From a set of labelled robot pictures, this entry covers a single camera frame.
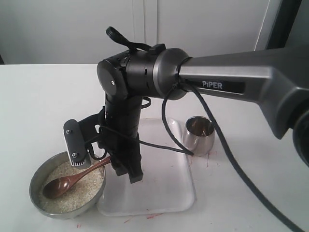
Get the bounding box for steel rice bowl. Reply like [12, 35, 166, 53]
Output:
[29, 152, 110, 219]

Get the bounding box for white rice pile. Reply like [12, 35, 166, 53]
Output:
[39, 161, 105, 213]

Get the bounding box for small steel cup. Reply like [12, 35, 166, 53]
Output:
[182, 116, 215, 157]

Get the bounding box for brown wooden spoon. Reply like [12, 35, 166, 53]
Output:
[42, 157, 111, 199]

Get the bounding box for dark vertical post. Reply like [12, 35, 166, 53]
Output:
[266, 0, 309, 49]

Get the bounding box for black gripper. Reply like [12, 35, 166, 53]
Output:
[78, 95, 143, 184]

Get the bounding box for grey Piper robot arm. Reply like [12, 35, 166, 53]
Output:
[85, 44, 309, 183]

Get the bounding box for white plastic tray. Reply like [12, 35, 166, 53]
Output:
[97, 117, 196, 217]

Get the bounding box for white cabinet doors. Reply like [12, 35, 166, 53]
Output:
[0, 0, 281, 64]

